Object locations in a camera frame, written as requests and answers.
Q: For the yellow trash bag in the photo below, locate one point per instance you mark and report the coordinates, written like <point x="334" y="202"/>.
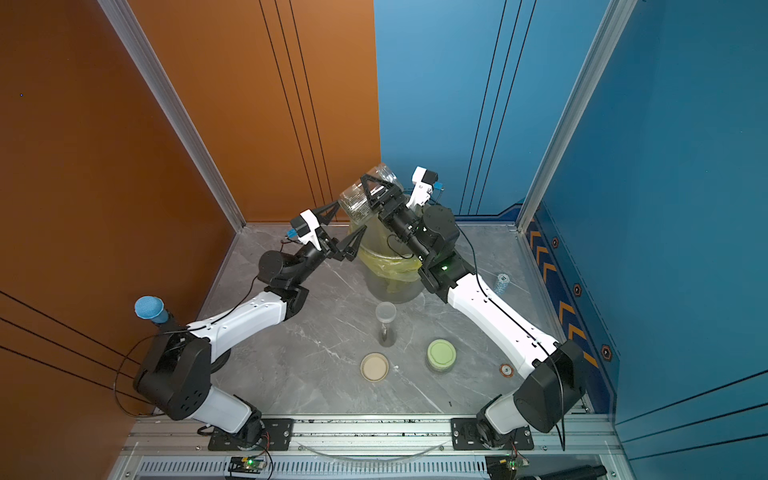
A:
<point x="386" y="256"/>

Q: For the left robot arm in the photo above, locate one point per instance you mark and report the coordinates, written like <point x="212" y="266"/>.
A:
<point x="175" y="375"/>

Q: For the blue foam-tipped microphone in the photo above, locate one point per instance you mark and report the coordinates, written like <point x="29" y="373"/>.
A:
<point x="153" y="309"/>

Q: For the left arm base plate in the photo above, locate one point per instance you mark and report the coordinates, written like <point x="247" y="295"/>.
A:
<point x="276" y="435"/>

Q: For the tall jar with clear lid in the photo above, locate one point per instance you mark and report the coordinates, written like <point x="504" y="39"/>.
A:
<point x="386" y="313"/>

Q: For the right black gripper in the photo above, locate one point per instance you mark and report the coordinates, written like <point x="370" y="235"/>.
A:
<point x="397" y="199"/>

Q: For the black tube at bottom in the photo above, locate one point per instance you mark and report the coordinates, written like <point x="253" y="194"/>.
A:
<point x="586" y="472"/>

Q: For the aluminium front rail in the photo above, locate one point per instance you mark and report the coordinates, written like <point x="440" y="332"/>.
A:
<point x="413" y="446"/>

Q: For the mesh trash bin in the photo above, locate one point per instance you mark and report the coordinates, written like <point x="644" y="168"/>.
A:
<point x="392" y="291"/>

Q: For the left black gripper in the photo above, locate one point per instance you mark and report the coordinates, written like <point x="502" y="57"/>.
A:
<point x="332" y="252"/>

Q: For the glass jar with tea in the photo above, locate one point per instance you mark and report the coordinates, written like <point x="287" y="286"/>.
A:
<point x="354" y="200"/>

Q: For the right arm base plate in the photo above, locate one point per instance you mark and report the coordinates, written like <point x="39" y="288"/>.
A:
<point x="474" y="434"/>

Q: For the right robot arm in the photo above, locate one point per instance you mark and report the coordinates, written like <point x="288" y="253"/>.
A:
<point x="554" y="373"/>

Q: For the jar with green lid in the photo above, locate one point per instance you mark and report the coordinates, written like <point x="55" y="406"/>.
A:
<point x="441" y="355"/>

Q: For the left green circuit board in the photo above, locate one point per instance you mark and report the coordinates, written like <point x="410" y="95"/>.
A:
<point x="247" y="467"/>

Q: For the cream jar lid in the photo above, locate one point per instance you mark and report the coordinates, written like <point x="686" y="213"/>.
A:
<point x="374" y="367"/>

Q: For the red poker chip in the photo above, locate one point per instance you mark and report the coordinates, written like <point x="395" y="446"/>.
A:
<point x="507" y="370"/>

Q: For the right circuit board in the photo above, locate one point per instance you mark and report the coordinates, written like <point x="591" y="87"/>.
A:
<point x="514" y="464"/>

